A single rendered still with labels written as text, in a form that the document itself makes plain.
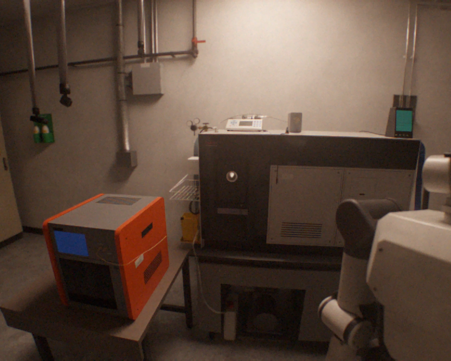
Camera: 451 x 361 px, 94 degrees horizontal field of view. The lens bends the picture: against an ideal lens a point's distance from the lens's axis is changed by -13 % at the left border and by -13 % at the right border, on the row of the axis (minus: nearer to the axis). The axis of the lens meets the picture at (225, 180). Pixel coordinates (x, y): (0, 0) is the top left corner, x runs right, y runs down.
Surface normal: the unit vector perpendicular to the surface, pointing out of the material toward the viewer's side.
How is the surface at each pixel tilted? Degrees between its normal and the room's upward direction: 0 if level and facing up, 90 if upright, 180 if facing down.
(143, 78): 90
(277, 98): 90
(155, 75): 90
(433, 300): 86
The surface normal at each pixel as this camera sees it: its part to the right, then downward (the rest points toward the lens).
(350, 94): -0.14, 0.24
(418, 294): -0.96, 0.00
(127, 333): 0.00, -0.97
